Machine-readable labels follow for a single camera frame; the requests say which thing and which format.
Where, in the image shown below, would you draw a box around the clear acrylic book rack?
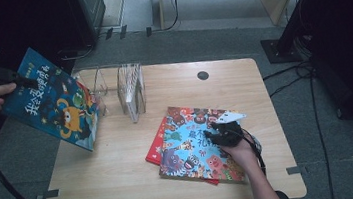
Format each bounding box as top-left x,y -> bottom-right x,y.
72,61 -> 151,130

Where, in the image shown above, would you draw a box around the black cabinet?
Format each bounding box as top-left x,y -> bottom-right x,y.
66,0 -> 111,50

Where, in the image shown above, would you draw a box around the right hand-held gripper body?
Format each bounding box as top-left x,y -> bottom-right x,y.
210,110 -> 250,149

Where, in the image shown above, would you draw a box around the black round table grommet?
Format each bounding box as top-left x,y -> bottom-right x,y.
196,70 -> 210,82

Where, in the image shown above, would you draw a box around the cartoon animal picture book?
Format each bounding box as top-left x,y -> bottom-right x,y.
150,97 -> 255,194

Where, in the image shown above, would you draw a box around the black floor cables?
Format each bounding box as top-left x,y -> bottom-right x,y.
260,59 -> 335,199

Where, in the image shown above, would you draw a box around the grey tape strip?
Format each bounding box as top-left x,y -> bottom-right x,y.
286,164 -> 308,176
34,188 -> 61,199

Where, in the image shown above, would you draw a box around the red picture book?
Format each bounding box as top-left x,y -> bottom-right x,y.
140,110 -> 221,194

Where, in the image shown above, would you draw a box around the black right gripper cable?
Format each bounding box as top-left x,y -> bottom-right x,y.
239,125 -> 269,178

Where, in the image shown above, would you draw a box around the dark blue monster picture book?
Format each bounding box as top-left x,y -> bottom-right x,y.
0,39 -> 107,162

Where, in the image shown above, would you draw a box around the black stand base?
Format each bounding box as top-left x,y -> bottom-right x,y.
259,34 -> 305,67

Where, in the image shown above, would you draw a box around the person's right hand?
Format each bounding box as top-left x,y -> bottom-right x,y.
220,135 -> 263,176

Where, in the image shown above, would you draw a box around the black hanging cable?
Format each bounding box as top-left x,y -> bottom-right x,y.
149,0 -> 185,34

